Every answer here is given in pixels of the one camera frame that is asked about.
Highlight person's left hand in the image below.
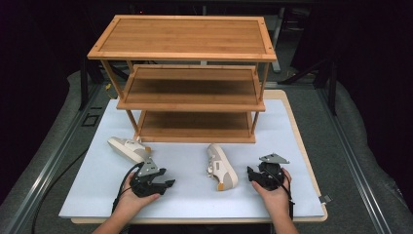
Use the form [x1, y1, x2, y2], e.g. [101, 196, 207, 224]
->
[114, 171, 161, 216]

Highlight wooden three-tier shoe rack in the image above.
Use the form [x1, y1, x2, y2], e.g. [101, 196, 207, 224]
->
[87, 14, 278, 144]

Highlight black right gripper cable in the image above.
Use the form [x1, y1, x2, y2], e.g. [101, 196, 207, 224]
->
[271, 167, 296, 221]

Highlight white table mat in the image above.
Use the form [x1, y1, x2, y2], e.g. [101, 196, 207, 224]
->
[58, 98, 325, 219]

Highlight metal floor rail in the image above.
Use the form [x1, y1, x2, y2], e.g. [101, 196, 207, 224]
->
[316, 87, 394, 234]
[0, 83, 110, 234]

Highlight black floor cable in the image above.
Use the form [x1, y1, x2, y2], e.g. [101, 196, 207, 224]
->
[31, 147, 90, 234]

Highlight black metal stand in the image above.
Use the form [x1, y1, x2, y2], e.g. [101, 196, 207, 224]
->
[278, 57, 339, 116]
[78, 58, 131, 112]

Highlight beige sneaker with orange heel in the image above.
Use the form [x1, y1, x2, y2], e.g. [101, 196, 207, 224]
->
[206, 143, 239, 192]
[107, 136, 152, 164]

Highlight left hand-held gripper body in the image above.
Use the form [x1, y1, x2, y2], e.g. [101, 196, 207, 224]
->
[130, 157, 168, 198]

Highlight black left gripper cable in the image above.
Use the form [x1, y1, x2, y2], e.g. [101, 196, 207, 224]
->
[111, 162, 145, 215]

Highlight person's right hand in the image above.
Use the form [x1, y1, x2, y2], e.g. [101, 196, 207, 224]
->
[251, 168, 292, 213]

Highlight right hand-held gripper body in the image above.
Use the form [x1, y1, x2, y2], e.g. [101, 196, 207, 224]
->
[256, 153, 290, 191]

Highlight grey metal stand post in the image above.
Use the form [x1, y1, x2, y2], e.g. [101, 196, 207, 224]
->
[271, 6, 286, 74]

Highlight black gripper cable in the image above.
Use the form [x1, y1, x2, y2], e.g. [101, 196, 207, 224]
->
[271, 167, 296, 221]
[111, 162, 145, 215]

